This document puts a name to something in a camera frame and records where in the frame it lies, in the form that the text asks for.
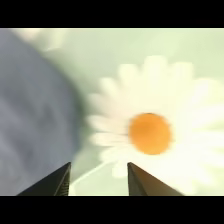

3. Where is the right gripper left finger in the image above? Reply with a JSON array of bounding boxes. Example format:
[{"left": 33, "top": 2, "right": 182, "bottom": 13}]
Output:
[{"left": 17, "top": 161, "right": 72, "bottom": 197}]

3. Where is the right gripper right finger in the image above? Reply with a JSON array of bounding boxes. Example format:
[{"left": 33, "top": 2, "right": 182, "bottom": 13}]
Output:
[{"left": 126, "top": 162, "right": 184, "bottom": 197}]

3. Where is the blue garment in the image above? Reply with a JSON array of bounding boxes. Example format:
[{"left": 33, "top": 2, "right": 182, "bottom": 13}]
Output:
[{"left": 0, "top": 29, "right": 84, "bottom": 197}]

